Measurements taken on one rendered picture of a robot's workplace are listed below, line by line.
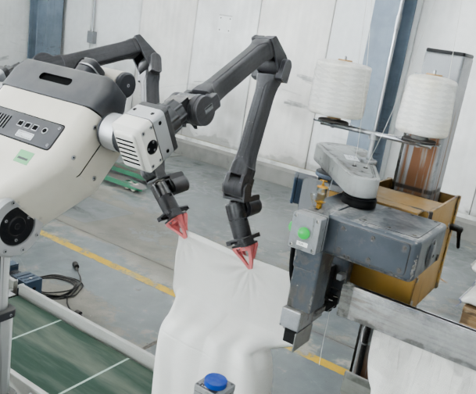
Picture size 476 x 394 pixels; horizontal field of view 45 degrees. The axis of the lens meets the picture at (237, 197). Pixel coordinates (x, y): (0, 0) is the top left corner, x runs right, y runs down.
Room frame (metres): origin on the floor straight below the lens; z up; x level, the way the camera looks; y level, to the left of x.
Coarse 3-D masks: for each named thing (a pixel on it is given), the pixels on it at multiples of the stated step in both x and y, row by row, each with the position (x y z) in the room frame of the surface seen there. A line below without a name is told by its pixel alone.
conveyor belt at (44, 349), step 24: (24, 312) 2.35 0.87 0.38; (24, 336) 2.15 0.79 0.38; (48, 336) 2.18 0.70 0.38; (72, 336) 2.21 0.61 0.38; (24, 360) 1.98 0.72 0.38; (48, 360) 2.01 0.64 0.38; (72, 360) 2.03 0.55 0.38; (96, 360) 2.06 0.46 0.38; (120, 360) 2.09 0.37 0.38; (48, 384) 1.86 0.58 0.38; (72, 384) 1.88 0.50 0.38; (96, 384) 1.91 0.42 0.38; (120, 384) 1.93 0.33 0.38; (144, 384) 1.95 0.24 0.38
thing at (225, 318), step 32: (192, 256) 1.76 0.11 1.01; (224, 256) 1.68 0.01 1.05; (192, 288) 1.75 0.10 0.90; (224, 288) 1.67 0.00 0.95; (256, 288) 1.61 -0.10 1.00; (288, 288) 1.56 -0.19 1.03; (192, 320) 1.66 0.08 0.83; (224, 320) 1.64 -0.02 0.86; (256, 320) 1.60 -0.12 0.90; (160, 352) 1.67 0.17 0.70; (192, 352) 1.61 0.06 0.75; (224, 352) 1.56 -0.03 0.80; (256, 352) 1.56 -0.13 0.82; (160, 384) 1.66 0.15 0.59; (192, 384) 1.59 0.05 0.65; (256, 384) 1.53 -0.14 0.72
